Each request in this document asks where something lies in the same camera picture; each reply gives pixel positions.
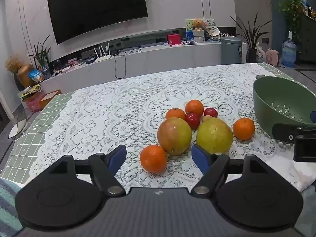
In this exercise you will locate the white tv cabinet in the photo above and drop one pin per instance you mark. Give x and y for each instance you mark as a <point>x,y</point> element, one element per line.
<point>160,59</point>

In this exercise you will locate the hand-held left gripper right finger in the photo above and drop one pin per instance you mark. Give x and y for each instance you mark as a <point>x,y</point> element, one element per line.
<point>199,158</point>

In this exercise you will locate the pink heater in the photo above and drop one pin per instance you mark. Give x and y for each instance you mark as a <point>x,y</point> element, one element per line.
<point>271,58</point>

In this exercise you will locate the teal striped cloth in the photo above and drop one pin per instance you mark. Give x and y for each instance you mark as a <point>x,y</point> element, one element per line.
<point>7,207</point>

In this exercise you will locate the white round stand base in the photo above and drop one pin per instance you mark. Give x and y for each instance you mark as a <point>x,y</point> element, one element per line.
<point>17,128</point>

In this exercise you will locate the red cardboard box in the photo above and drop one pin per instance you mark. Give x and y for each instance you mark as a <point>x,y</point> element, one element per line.
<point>35,102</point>

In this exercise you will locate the dried yellow flowers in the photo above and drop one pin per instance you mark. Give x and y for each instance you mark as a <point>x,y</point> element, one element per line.
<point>12,64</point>

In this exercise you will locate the black wall socket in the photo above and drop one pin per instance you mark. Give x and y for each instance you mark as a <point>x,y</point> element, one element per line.
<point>265,41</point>

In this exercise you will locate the white hat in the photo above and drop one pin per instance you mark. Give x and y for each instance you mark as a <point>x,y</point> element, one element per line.
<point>213,32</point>

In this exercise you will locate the reddish green mango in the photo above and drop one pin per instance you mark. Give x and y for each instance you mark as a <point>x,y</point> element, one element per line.
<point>174,135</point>

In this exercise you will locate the white lace tablecloth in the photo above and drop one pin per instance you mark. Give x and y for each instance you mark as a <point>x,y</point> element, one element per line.
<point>111,113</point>

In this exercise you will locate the stack of green papers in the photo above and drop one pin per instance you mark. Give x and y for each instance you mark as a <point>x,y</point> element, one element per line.
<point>30,91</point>

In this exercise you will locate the flat brown box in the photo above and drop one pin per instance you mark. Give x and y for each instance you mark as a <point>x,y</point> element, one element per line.
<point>50,95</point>

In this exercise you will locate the blue snack bag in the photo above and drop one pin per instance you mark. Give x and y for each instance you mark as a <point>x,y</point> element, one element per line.
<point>35,75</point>

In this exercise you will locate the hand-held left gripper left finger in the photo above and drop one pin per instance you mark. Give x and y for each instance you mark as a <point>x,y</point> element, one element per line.
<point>118,158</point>

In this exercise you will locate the green colander bowl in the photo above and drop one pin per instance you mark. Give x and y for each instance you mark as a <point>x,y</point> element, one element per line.
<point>279,93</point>

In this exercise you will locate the hanging ivy plant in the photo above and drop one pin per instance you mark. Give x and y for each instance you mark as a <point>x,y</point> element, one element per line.
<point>292,7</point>

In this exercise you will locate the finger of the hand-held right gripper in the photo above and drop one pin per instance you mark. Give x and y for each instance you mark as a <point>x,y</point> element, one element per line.
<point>284,132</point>
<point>313,117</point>

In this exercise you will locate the white flower basket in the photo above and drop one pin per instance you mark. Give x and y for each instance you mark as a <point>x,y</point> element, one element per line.
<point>198,35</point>

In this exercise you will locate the orange ceramic vase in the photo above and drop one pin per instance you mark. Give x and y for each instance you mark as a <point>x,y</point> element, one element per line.
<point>24,76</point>

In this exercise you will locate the blue water bottle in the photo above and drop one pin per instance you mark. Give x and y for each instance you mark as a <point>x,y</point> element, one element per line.
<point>288,51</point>

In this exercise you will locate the white router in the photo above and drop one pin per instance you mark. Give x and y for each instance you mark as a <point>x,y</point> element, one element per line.
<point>102,58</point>

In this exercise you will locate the dark green cabinet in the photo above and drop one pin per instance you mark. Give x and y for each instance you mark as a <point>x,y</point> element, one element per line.
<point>308,42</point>

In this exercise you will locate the grey trash bin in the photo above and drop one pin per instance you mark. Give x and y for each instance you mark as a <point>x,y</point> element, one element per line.
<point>230,51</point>

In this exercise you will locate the white cloth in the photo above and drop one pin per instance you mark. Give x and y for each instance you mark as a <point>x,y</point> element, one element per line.
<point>291,172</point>

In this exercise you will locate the black television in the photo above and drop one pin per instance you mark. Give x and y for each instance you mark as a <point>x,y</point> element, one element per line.
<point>98,7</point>

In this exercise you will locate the yellow-green mango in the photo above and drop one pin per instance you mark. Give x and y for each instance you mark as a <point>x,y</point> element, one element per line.
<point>214,135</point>

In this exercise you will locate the blue box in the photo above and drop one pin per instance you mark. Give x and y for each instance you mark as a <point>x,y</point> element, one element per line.
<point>189,35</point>

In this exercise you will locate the small red apple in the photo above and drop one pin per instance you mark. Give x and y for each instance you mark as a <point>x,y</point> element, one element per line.
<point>192,120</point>
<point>211,112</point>

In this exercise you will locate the pink photo card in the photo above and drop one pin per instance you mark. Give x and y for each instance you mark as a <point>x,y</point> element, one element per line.
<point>72,62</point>

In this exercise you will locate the orange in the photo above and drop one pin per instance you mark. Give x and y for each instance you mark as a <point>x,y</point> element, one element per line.
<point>244,128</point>
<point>175,114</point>
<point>153,158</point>
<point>194,107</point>

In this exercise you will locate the white plastic bag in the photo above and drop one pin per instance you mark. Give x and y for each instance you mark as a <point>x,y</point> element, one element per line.
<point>260,54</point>

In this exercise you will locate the yellow plush toy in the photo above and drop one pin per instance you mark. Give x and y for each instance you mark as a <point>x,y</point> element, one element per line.
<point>197,24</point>

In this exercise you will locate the potted long-leaf plant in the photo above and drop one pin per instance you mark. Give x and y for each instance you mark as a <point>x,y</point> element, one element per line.
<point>252,55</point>

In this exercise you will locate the plant in glass vase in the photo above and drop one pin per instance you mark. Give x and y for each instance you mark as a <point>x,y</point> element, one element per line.
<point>42,56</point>

